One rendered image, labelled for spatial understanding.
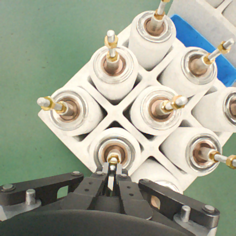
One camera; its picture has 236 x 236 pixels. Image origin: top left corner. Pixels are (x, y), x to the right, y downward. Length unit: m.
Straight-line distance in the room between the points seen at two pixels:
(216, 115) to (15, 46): 0.76
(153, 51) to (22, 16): 0.67
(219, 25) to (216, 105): 0.29
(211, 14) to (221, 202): 0.69
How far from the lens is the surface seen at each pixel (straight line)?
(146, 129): 0.25
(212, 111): 0.32
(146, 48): 0.29
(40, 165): 0.59
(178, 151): 0.27
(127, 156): 0.24
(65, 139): 0.33
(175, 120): 0.26
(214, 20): 0.53
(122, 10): 0.69
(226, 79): 0.59
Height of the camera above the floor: 0.49
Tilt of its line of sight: 87 degrees down
